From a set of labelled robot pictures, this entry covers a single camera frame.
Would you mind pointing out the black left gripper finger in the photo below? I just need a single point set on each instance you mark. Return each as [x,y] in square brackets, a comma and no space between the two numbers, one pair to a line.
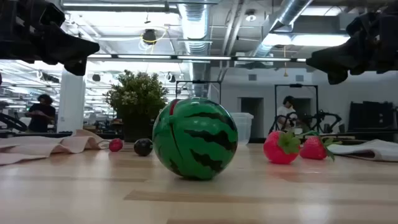
[76,67]
[71,46]

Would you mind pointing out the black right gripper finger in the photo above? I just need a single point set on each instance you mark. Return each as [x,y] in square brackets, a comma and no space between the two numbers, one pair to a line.
[335,60]
[338,77]

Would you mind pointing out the red toy strawberry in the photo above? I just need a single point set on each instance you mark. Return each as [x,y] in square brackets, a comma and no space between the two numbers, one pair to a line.
[312,149]
[276,152]

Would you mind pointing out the small red toy fruit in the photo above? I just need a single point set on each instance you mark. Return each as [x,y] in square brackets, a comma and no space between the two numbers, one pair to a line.
[116,145]

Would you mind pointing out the dark round toy fruit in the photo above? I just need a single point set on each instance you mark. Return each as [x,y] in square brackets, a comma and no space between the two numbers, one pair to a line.
[143,147]

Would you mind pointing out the green toy watermelon ball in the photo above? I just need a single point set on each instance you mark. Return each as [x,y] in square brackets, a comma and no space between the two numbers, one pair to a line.
[195,140]

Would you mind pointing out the background black robot arm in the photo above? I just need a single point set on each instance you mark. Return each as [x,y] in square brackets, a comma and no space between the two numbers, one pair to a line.
[335,117]
[292,115]

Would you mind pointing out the clear plastic tupperware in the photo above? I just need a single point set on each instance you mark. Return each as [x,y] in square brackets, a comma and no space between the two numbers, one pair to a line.
[245,124]

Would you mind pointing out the white pillar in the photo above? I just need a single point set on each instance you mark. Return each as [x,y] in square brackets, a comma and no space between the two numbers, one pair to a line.
[71,102]

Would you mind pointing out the black background cabinet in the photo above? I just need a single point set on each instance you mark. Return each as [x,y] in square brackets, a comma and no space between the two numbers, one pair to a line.
[373,118]

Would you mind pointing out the person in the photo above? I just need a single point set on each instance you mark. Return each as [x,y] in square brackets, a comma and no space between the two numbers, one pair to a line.
[284,112]
[40,115]

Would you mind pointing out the green potted plant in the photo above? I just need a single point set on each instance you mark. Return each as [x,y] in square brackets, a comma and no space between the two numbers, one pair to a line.
[136,93]

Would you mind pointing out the black round ceiling device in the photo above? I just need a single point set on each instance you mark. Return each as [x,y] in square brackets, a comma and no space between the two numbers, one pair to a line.
[149,36]

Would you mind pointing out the grey folded cloth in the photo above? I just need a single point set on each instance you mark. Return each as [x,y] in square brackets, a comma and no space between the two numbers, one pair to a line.
[373,149]

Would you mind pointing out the pink cloth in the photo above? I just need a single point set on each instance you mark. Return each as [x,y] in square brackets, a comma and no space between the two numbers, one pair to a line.
[31,146]

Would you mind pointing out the black background frame stand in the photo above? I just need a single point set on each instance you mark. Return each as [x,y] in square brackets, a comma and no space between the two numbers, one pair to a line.
[295,85]

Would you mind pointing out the silver ventilation duct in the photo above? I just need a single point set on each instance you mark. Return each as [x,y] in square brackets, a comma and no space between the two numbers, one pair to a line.
[194,25]
[289,12]

